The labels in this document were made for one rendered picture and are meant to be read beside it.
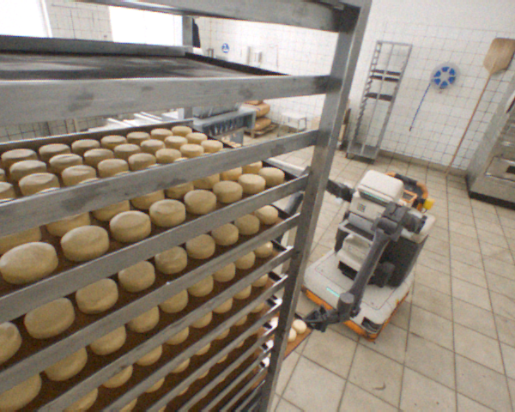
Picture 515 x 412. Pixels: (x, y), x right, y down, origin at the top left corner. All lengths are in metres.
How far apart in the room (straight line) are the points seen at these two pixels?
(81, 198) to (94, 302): 0.17
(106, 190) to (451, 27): 5.69
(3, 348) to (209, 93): 0.36
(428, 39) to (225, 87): 5.53
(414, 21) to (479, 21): 0.85
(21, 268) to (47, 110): 0.17
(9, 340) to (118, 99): 0.29
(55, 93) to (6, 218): 0.11
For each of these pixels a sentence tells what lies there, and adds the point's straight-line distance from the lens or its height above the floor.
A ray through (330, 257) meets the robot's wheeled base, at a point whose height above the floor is 0.28.
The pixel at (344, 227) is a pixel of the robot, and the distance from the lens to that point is 1.87.
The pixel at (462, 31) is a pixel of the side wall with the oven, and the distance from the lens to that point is 5.84.
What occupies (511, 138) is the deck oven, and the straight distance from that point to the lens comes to 4.99.
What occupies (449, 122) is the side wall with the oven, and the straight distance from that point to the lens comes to 5.93.
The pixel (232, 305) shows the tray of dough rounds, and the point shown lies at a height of 1.22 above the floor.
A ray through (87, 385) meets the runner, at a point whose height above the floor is 1.32.
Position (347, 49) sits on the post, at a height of 1.74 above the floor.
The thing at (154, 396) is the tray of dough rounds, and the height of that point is 1.13.
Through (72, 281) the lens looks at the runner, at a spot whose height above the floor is 1.50.
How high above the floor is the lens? 1.75
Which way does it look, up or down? 30 degrees down
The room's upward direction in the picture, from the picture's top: 7 degrees clockwise
